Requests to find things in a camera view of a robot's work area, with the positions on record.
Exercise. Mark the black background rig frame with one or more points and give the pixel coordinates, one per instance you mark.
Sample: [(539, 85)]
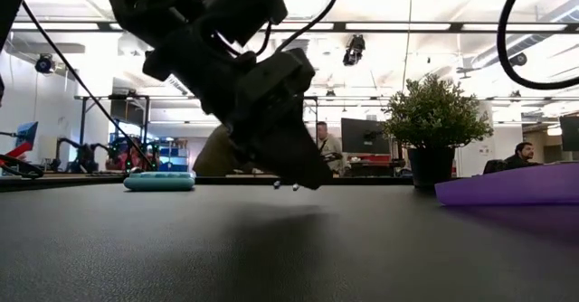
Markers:
[(82, 121)]

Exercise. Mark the blue screen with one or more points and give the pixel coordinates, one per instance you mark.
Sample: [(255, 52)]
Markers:
[(28, 130)]

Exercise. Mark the red flat object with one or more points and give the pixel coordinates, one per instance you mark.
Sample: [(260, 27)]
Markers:
[(18, 149)]

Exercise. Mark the red box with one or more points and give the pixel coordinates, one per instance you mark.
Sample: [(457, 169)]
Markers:
[(375, 158)]

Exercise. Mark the person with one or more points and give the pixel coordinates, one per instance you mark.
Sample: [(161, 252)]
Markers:
[(120, 157), (330, 146), (522, 150), (212, 155)]

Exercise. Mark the black ceiling-hung camera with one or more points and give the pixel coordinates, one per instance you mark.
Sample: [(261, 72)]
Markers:
[(45, 63), (354, 51), (519, 59)]

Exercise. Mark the green potted plant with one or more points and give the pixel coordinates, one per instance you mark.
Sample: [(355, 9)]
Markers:
[(434, 112)]

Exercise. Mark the black office chair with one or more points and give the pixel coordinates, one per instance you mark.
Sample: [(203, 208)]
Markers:
[(493, 167)]

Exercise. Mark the overhead LED light bar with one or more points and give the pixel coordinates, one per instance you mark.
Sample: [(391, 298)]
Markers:
[(456, 26)]

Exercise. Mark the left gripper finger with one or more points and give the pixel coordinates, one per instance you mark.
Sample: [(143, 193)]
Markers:
[(276, 80), (285, 153)]

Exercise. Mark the blue storage shelf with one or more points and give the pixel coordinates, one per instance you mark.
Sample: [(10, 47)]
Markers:
[(174, 159)]

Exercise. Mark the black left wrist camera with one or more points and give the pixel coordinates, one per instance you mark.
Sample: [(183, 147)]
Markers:
[(244, 3)]

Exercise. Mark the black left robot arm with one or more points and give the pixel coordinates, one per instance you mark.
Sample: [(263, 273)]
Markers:
[(135, 3)]

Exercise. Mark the teal flat tray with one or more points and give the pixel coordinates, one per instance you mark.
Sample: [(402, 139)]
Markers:
[(158, 183)]

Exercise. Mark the black aluminium table frame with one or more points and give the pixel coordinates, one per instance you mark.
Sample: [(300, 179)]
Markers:
[(371, 181)]

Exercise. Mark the black computer monitor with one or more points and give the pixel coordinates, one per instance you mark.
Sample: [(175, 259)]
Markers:
[(362, 134), (571, 132)]

